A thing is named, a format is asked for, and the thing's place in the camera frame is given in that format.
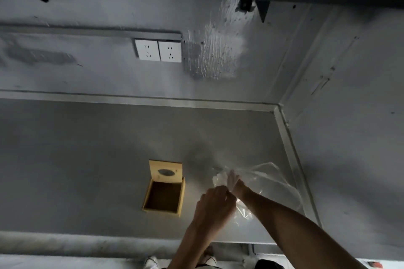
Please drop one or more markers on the person's right hand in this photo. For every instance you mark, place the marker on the person's right hand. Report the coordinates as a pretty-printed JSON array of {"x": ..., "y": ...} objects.
[{"x": 232, "y": 183}]

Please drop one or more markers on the person's left hand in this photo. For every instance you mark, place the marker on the person's left hand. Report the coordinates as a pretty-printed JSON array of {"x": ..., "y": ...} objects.
[{"x": 211, "y": 209}]

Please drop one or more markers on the person's right fingers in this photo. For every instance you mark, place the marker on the person's right fingers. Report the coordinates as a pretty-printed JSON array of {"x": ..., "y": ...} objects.
[{"x": 228, "y": 179}]

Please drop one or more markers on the person's left fingers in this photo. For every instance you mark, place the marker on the person's left fingers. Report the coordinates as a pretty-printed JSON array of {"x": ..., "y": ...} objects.
[{"x": 229, "y": 202}]

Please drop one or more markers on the clear plastic bag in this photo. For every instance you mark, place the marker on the clear plastic bag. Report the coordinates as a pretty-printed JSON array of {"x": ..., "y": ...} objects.
[{"x": 274, "y": 183}]

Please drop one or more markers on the person's left forearm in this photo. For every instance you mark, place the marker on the person's left forearm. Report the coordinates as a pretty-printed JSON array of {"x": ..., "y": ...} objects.
[{"x": 192, "y": 250}]

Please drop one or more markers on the person's right forearm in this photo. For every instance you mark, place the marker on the person's right forearm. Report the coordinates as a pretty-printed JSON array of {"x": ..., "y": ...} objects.
[{"x": 293, "y": 227}]

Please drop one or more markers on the white sneaker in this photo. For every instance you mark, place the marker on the white sneaker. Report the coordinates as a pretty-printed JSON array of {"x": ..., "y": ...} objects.
[
  {"x": 209, "y": 256},
  {"x": 151, "y": 262}
]

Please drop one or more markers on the yellow wooden box with lid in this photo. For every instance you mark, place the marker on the yellow wooden box with lid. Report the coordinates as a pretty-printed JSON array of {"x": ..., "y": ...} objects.
[{"x": 164, "y": 196}]

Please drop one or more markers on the black object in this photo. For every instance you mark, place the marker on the black object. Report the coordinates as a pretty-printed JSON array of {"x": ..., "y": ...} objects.
[{"x": 266, "y": 265}]

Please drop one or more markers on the red and white object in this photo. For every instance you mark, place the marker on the red and white object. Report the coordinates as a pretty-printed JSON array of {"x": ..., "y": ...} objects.
[{"x": 375, "y": 264}]

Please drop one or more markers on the white wall socket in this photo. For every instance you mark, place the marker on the white wall socket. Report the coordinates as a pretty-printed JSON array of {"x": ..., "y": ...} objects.
[
  {"x": 147, "y": 49},
  {"x": 170, "y": 51}
]

